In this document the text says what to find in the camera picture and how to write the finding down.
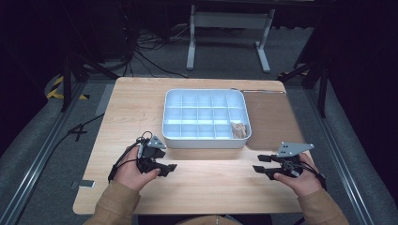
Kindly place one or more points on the small grey tape piece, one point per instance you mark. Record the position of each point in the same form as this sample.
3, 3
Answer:
84, 183

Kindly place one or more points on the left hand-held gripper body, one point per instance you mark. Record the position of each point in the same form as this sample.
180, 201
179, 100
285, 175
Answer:
149, 153

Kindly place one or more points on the aluminium floor rail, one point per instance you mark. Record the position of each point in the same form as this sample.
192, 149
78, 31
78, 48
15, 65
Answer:
37, 159
341, 156

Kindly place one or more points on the brown flat board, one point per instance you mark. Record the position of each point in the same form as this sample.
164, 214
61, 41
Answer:
273, 118

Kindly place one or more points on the black tripod stand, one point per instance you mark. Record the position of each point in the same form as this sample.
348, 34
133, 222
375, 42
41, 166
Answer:
313, 76
76, 68

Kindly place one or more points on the black tape cross mark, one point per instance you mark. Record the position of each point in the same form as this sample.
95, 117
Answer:
78, 132

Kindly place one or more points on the yellow black hazard tape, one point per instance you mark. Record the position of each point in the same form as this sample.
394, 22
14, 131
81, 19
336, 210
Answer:
56, 89

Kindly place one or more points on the person's left hand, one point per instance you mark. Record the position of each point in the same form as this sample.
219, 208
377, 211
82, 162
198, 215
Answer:
131, 173

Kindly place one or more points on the person's right hand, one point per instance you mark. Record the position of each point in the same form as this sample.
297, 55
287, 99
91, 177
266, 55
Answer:
302, 182

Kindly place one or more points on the beige sock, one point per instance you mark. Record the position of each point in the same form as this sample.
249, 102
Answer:
238, 130

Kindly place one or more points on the person's tan jacket torso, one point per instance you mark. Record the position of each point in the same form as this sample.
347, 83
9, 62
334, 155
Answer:
209, 220

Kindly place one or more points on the white divided storage box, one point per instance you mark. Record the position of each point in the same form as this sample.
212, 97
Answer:
203, 117

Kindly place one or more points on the grey metal desk frame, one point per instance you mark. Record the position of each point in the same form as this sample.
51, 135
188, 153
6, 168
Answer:
230, 20

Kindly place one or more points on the long grey floor tape strip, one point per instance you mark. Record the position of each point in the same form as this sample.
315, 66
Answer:
104, 100

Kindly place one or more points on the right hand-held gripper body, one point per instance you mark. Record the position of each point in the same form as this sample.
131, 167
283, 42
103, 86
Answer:
291, 159

